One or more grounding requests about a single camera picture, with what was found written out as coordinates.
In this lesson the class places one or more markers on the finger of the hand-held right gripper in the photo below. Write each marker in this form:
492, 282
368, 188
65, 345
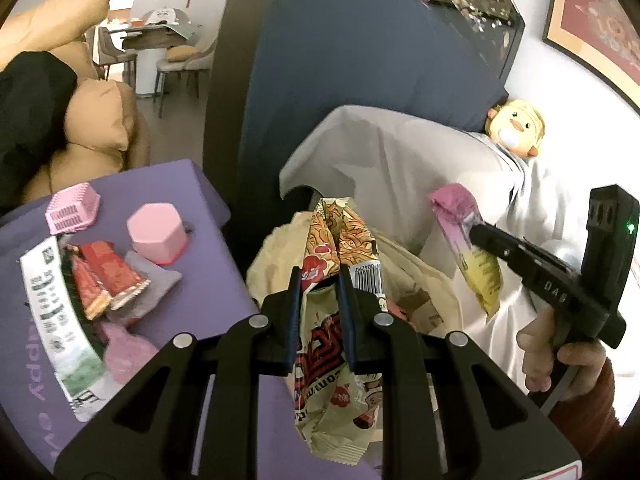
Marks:
505, 247

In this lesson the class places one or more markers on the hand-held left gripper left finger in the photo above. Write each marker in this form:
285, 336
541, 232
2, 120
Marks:
295, 320

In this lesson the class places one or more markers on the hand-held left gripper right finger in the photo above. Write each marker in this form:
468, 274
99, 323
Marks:
346, 320

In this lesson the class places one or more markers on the beige plastic bag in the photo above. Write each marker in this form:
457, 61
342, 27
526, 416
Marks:
270, 260

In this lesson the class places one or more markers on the pink yellow snack packet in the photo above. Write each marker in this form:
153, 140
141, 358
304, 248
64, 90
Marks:
452, 205

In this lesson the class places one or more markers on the beige red noodle packet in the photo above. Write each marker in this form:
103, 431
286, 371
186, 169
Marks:
325, 240

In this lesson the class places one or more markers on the pale pink packet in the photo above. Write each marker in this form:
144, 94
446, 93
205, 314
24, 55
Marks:
130, 355

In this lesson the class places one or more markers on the person's right hand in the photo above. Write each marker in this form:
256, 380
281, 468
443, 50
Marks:
535, 350

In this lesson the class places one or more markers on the yellow duck plush toy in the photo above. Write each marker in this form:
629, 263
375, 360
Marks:
517, 125

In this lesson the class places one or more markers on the grey foil wrapper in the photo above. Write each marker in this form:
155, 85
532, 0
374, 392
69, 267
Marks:
162, 280

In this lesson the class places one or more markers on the light grey cover cloth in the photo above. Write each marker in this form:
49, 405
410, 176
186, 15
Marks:
400, 150

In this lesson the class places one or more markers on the pink hexagonal box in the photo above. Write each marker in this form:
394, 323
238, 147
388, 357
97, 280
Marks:
155, 232

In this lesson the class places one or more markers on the red snack packet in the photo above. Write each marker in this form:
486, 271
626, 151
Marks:
115, 272
90, 292

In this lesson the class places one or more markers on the dark brown cabinet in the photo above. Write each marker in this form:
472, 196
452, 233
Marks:
225, 110

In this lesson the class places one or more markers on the glass fish tank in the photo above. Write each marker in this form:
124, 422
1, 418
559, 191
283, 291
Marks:
475, 10

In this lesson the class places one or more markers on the white green printed packet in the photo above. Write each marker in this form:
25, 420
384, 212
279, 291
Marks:
55, 320

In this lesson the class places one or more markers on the pink plastic basket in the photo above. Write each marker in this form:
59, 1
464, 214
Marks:
70, 207

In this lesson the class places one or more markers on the navy blue cloth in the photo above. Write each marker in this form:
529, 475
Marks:
350, 35

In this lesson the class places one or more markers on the grey dining chair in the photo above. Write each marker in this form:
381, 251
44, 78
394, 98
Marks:
112, 52
205, 55
172, 67

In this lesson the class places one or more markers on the tan leather sofa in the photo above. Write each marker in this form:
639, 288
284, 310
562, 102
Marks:
95, 110

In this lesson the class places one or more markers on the tan seat cushion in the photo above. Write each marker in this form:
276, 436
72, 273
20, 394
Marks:
181, 53

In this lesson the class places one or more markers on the dining table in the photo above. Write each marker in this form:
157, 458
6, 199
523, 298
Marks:
150, 42

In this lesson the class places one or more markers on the grey food cover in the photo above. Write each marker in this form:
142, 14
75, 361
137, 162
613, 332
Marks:
165, 22

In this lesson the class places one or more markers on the black jacket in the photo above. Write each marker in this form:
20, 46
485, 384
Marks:
30, 100

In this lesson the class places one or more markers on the framed wall picture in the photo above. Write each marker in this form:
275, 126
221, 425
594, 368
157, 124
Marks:
600, 20

